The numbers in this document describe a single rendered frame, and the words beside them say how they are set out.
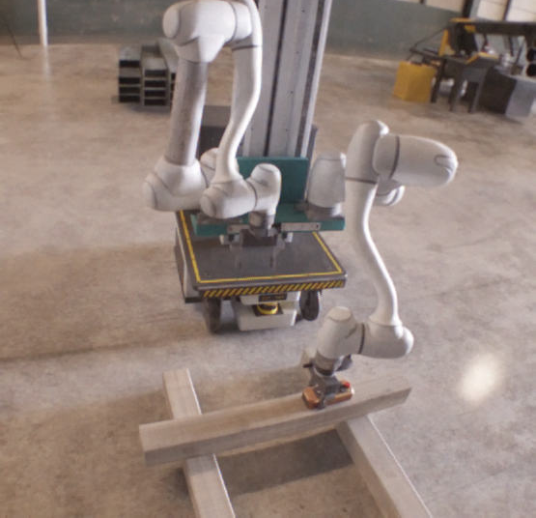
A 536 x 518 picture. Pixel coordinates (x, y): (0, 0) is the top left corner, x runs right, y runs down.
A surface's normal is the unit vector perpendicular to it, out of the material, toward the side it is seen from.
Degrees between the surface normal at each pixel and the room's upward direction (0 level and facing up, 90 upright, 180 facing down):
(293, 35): 90
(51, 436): 0
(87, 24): 90
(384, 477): 0
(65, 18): 90
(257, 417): 0
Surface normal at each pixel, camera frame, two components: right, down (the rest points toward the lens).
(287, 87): 0.26, 0.55
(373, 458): 0.11, -0.84
